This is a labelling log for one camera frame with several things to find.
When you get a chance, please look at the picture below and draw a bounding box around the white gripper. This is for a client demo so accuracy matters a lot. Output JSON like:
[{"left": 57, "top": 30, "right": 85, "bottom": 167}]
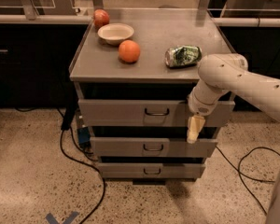
[{"left": 187, "top": 87, "right": 222, "bottom": 144}]

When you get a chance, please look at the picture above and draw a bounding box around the grey top drawer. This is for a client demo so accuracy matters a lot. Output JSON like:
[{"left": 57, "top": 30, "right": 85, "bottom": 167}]
[{"left": 77, "top": 98, "right": 236, "bottom": 128}]

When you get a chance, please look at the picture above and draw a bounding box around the grey drawer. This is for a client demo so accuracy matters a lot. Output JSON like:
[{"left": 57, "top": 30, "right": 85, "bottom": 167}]
[
  {"left": 91, "top": 137, "right": 217, "bottom": 158},
  {"left": 98, "top": 163, "right": 205, "bottom": 179},
  {"left": 77, "top": 98, "right": 236, "bottom": 128}
]

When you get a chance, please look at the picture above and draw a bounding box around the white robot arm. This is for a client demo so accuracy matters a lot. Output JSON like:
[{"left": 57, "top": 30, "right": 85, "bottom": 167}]
[{"left": 187, "top": 53, "right": 280, "bottom": 224}]

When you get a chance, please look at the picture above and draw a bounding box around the grey drawer cabinet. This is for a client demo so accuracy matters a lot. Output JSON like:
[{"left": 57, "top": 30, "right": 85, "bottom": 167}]
[{"left": 68, "top": 8, "right": 250, "bottom": 186}]

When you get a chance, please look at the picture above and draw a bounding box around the grey bottom drawer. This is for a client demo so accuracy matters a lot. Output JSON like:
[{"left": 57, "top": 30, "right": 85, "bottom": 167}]
[{"left": 98, "top": 163, "right": 205, "bottom": 179}]

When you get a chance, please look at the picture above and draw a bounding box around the grey middle drawer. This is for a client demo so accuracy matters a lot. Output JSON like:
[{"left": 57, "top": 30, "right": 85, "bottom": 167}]
[{"left": 91, "top": 137, "right": 217, "bottom": 158}]

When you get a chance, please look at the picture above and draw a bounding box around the crushed green soda can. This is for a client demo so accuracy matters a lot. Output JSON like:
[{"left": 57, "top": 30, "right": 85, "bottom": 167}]
[{"left": 164, "top": 45, "right": 202, "bottom": 68}]

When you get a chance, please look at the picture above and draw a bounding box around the orange fruit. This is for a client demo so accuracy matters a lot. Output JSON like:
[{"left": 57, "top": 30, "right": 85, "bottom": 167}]
[{"left": 119, "top": 40, "right": 140, "bottom": 63}]

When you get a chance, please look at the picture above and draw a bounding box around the blue power box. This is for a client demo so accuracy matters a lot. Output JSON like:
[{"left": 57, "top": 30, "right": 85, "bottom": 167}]
[{"left": 77, "top": 127, "right": 91, "bottom": 148}]

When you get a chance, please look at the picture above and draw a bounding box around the white ceramic bowl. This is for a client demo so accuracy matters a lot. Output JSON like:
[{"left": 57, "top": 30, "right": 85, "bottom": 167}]
[{"left": 97, "top": 23, "right": 134, "bottom": 46}]

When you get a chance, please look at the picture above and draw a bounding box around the red apple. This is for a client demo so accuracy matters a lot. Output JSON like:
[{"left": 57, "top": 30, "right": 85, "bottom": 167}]
[{"left": 93, "top": 9, "right": 109, "bottom": 29}]

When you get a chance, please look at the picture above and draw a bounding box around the blue tape cross marker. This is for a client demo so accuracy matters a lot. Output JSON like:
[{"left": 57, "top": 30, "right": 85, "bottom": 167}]
[{"left": 45, "top": 211, "right": 79, "bottom": 224}]

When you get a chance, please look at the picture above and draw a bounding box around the black cable right floor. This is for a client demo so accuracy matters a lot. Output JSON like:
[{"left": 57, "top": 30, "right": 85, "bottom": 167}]
[{"left": 216, "top": 146, "right": 280, "bottom": 217}]

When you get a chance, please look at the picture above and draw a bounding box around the black cable floor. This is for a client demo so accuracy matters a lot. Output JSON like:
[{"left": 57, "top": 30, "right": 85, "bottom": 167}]
[
  {"left": 216, "top": 146, "right": 280, "bottom": 217},
  {"left": 14, "top": 106, "right": 106, "bottom": 224}
]

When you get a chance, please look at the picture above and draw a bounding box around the black cable left floor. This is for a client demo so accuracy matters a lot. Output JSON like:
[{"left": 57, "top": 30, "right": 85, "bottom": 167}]
[{"left": 14, "top": 106, "right": 106, "bottom": 224}]

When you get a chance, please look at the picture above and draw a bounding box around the white horizontal rail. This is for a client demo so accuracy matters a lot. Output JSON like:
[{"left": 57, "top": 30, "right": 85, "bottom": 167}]
[{"left": 0, "top": 15, "right": 280, "bottom": 28}]

